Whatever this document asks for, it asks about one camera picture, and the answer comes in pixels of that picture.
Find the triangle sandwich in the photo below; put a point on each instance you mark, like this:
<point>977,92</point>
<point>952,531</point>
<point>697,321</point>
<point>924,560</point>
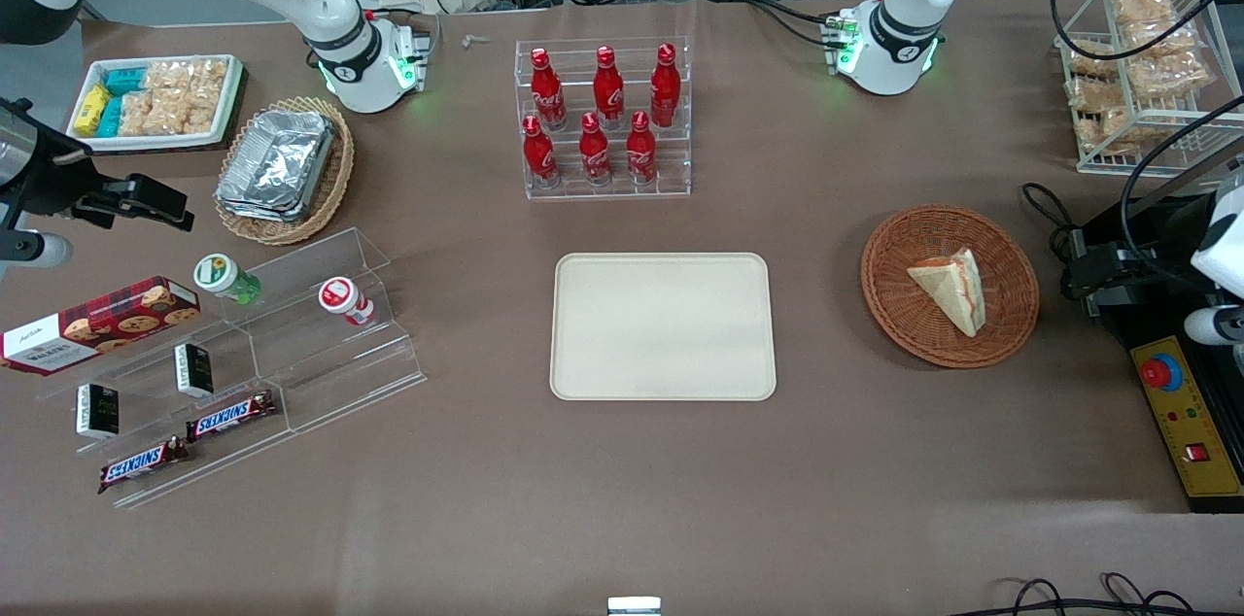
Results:
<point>957,290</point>

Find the stacked aluminium foil trays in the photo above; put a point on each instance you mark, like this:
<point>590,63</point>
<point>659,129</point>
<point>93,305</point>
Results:
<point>277,164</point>

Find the small black white box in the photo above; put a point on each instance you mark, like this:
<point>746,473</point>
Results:
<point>97,410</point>
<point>194,369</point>

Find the green cap small bottle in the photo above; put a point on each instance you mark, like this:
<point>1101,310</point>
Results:
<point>222,276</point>

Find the black yellow emergency stop box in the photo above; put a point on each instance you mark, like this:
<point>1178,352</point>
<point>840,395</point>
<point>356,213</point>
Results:
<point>1200,431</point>

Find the white silver small object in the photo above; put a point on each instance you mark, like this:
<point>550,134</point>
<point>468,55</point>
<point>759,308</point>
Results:
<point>634,606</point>

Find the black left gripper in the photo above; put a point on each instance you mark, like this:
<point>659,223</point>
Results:
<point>1155,258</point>

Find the white rectangular snack tray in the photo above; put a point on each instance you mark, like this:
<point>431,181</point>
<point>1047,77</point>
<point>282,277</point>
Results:
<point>155,144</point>

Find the round brown wicker basket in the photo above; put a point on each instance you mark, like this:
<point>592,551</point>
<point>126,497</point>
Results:
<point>904,325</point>

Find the clear fried snack bag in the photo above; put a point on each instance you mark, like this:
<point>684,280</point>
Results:
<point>1147,14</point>
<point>1093,96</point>
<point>1090,60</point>
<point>1108,130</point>
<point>1171,67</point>

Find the red tartan cookie box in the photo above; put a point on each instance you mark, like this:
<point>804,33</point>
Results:
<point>97,325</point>

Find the cream rectangular tray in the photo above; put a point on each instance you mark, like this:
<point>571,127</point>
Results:
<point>661,325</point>

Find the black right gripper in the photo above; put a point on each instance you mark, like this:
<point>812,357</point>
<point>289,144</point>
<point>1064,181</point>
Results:
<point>56,181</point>

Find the small clear plastic piece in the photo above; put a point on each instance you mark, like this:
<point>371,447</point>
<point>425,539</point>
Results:
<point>476,40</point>

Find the red cola bottle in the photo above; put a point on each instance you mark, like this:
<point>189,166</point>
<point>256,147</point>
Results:
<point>608,86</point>
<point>595,150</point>
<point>641,148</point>
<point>547,91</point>
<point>665,84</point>
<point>539,154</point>

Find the oval tan wicker basket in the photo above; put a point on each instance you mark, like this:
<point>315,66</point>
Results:
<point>335,179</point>

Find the teal snack pack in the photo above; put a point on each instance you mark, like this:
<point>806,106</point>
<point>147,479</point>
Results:
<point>124,80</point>
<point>111,117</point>

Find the clear acrylic stepped display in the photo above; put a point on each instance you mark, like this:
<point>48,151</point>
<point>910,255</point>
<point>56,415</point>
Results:
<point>330,363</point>

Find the clear rice cracker bag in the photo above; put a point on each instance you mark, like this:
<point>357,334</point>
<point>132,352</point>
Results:
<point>165,116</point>
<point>190,80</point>

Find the yellow snack pack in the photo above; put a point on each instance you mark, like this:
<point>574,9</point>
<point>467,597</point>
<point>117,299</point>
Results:
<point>90,109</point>

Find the clear acrylic bottle rack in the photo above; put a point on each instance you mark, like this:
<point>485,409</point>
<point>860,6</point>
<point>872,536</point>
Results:
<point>680,111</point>

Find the snickers chocolate bar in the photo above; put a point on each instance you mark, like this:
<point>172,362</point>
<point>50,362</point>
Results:
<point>231,415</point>
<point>141,463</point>

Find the red cap small bottle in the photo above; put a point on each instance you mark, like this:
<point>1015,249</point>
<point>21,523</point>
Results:
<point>342,298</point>

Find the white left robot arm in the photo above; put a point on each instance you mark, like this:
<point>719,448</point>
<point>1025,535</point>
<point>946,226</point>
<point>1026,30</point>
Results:
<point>904,23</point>

